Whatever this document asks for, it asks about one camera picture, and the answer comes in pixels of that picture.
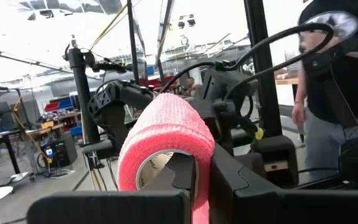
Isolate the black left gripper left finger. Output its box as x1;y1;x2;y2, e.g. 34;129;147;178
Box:
26;152;198;224

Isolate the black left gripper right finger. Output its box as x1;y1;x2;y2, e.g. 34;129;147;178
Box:
209;142;358;224

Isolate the pink elastic bandage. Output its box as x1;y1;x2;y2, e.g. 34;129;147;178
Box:
117;92;216;224

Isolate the black computer case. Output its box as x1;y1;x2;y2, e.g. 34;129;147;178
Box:
40;134;78;169

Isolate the person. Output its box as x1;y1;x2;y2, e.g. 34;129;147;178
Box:
183;77;203;98
290;0;358;187

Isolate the dark grey metal stand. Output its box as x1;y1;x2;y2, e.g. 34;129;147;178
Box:
62;46;131;147

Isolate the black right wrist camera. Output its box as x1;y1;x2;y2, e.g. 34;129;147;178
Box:
197;67;260;125

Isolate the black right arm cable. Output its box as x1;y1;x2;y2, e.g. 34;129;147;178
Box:
158;22;335;103

